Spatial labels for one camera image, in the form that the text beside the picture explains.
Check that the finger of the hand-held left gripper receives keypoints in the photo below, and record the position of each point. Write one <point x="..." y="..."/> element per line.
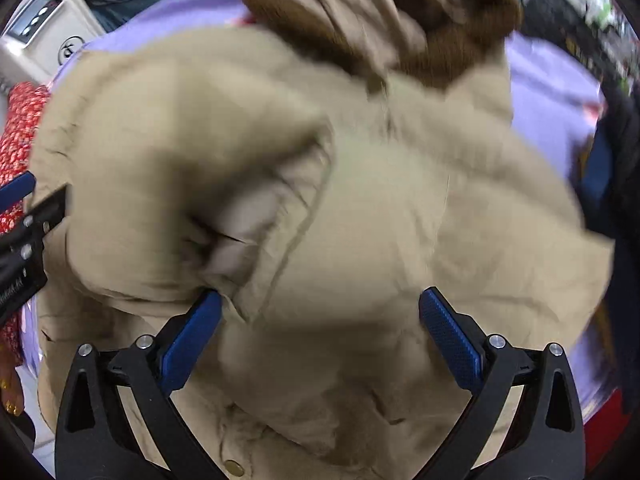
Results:
<point x="37" y="217"/>
<point x="17" y="191"/>

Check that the red floral pillow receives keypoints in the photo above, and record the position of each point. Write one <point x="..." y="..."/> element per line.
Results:
<point x="20" y="125"/>

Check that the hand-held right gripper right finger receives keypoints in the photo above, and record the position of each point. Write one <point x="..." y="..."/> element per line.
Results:
<point x="450" y="345"/>

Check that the khaki fur-hooded padded jacket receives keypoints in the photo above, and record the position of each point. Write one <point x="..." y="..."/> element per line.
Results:
<point x="375" y="185"/>

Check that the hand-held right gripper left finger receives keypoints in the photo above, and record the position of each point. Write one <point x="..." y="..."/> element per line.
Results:
<point x="192" y="345"/>

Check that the white machine with display panel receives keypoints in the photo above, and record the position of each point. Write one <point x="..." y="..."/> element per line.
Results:
<point x="50" y="35"/>

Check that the purple floral bedsheet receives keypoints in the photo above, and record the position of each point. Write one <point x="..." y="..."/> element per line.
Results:
<point x="540" y="85"/>

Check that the black knitted cushion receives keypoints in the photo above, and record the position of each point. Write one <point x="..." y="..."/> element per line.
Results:
<point x="625" y="160"/>

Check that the person's foot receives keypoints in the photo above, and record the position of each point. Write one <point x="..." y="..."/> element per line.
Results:
<point x="10" y="380"/>

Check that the dark blue cloth strip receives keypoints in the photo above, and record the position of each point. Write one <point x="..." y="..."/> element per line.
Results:
<point x="597" y="170"/>

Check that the red cloth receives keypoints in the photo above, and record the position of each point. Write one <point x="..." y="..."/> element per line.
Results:
<point x="605" y="435"/>

